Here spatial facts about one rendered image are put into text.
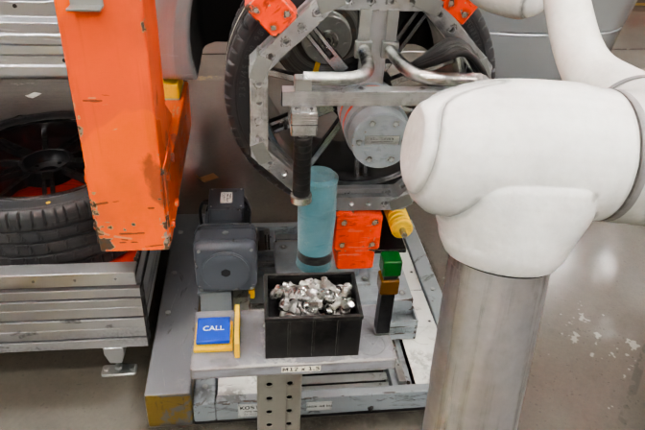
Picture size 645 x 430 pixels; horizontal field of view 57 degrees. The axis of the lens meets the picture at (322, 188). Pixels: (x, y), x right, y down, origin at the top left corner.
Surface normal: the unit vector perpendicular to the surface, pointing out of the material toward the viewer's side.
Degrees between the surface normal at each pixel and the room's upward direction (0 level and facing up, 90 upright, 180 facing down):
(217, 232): 0
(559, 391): 0
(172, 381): 0
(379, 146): 90
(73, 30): 90
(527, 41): 90
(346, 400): 90
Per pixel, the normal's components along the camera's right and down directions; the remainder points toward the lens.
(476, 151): -0.22, 0.01
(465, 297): -0.79, 0.11
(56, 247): 0.39, 0.50
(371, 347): 0.05, -0.85
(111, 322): 0.11, 0.53
